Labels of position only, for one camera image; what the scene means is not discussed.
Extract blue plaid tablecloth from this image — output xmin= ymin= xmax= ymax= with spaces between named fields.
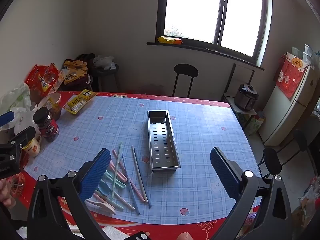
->
xmin=19 ymin=91 xmax=263 ymax=240

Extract pink spoon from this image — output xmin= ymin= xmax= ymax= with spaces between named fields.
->
xmin=108 ymin=160 xmax=128 ymax=182

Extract dark red garment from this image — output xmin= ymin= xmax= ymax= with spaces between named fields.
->
xmin=58 ymin=53 xmax=97 ymax=92

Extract red spicy snack packet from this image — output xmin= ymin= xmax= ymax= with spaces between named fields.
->
xmin=7 ymin=173 xmax=26 ymax=198

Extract dark window sill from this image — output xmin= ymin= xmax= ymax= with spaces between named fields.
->
xmin=146 ymin=42 xmax=265 ymax=71

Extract green printed bag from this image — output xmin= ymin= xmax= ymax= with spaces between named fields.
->
xmin=236 ymin=111 xmax=266 ymax=137

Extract pale green plastic bag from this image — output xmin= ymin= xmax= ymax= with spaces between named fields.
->
xmin=0 ymin=81 xmax=32 ymax=113

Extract blue chopstick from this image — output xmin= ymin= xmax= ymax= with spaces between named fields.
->
xmin=121 ymin=152 xmax=140 ymax=215
xmin=133 ymin=148 xmax=152 ymax=208

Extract silver and black rice cooker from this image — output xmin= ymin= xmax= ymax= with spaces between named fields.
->
xmin=234 ymin=83 xmax=259 ymax=112

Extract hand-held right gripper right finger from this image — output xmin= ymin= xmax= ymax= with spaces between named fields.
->
xmin=209 ymin=147 xmax=293 ymax=240

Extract dark-framed window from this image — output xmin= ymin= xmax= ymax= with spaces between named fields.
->
xmin=155 ymin=0 xmax=273 ymax=67

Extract green spoon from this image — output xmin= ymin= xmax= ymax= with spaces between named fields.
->
xmin=103 ymin=170 xmax=127 ymax=189

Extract white fridge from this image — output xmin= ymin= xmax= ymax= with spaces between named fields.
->
xmin=259 ymin=64 xmax=320 ymax=147

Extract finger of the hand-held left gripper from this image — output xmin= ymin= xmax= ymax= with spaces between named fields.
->
xmin=8 ymin=126 xmax=36 ymax=147
xmin=0 ymin=111 xmax=15 ymax=128

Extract pile of yellow bags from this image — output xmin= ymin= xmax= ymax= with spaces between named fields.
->
xmin=61 ymin=58 xmax=89 ymax=86

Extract yellow snack packet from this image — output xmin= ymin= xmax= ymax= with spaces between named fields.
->
xmin=62 ymin=89 xmax=99 ymax=115

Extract crumpled clear plastic bag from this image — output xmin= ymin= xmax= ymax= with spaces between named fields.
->
xmin=299 ymin=176 xmax=320 ymax=211
xmin=93 ymin=55 xmax=116 ymax=71

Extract black round stool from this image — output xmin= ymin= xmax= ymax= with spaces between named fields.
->
xmin=90 ymin=63 xmax=120 ymax=93
xmin=172 ymin=63 xmax=199 ymax=98

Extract instant noodle cup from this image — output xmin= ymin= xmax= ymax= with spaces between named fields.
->
xmin=37 ymin=92 xmax=62 ymax=121

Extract black round-back chair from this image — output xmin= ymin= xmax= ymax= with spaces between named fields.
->
xmin=257 ymin=147 xmax=283 ymax=178

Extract white side table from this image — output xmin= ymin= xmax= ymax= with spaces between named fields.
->
xmin=223 ymin=93 xmax=258 ymax=117

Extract person's left hand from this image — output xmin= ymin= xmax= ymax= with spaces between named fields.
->
xmin=0 ymin=179 xmax=16 ymax=209

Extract clear plastic containers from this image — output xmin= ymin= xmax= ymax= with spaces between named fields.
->
xmin=291 ymin=44 xmax=320 ymax=73

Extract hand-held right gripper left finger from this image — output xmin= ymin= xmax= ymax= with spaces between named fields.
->
xmin=26 ymin=148 xmax=112 ymax=240

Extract stainless steel utensil tray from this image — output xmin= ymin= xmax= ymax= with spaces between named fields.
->
xmin=147 ymin=110 xmax=181 ymax=172

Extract red printed cloth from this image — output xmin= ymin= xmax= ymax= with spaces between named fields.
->
xmin=276 ymin=52 xmax=309 ymax=99

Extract black metal frame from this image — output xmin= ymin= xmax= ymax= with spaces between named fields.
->
xmin=223 ymin=63 xmax=256 ymax=101

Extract yellow and orange packet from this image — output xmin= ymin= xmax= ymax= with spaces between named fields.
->
xmin=157 ymin=36 xmax=183 ymax=46

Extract black and white fluffy garment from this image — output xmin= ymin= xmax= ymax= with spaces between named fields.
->
xmin=102 ymin=226 xmax=132 ymax=240

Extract beige chopstick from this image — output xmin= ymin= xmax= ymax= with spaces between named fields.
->
xmin=113 ymin=192 xmax=136 ymax=210

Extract red snack bag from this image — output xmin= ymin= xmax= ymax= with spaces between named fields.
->
xmin=24 ymin=63 xmax=64 ymax=98

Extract white plastic bag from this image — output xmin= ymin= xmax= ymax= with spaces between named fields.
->
xmin=11 ymin=106 xmax=38 ymax=138

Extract white cup with orange print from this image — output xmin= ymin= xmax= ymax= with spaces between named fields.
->
xmin=22 ymin=135 xmax=42 ymax=158

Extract black-lidded jar with red label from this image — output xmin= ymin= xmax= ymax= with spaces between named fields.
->
xmin=32 ymin=107 xmax=60 ymax=143

